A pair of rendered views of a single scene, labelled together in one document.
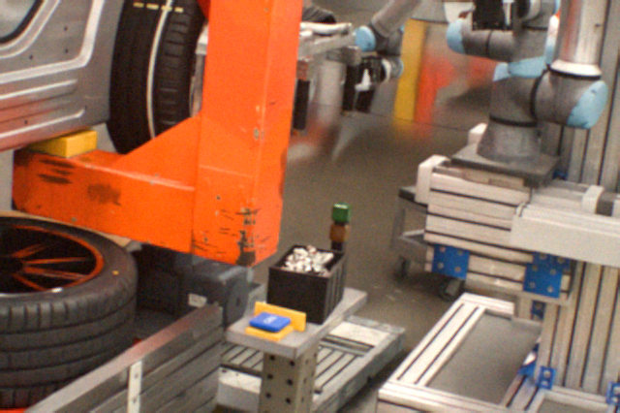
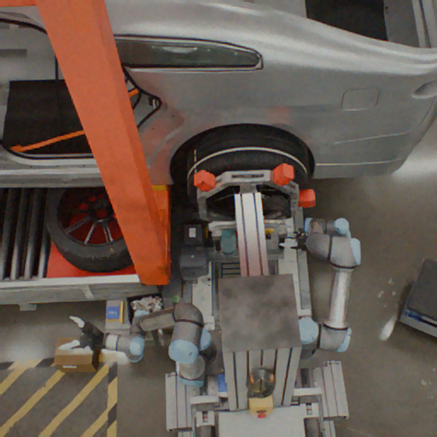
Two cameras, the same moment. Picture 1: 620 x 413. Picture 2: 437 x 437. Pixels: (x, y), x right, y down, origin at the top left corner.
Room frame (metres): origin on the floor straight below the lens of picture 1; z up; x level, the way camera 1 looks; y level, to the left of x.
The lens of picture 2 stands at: (2.70, -1.44, 4.12)
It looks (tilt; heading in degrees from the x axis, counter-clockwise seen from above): 62 degrees down; 70
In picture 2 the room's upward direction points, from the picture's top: 4 degrees counter-clockwise
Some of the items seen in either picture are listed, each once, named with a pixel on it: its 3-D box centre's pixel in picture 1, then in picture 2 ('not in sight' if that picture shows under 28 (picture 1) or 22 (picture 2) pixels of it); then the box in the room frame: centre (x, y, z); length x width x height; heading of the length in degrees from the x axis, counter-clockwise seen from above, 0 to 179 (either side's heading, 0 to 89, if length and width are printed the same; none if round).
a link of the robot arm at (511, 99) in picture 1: (520, 88); (199, 342); (2.88, -0.44, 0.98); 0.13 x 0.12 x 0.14; 57
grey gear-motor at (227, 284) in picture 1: (167, 305); (194, 246); (3.12, 0.38, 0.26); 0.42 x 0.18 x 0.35; 68
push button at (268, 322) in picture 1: (269, 324); (113, 313); (2.53, 0.08, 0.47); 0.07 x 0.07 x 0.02; 68
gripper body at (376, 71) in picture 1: (368, 72); (308, 237); (3.63, -0.10, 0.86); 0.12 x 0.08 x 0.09; 158
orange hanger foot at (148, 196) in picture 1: (118, 157); (154, 206); (2.96, 0.51, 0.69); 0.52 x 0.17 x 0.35; 68
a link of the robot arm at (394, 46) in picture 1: (387, 36); (337, 228); (3.76, -0.15, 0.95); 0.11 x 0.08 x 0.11; 149
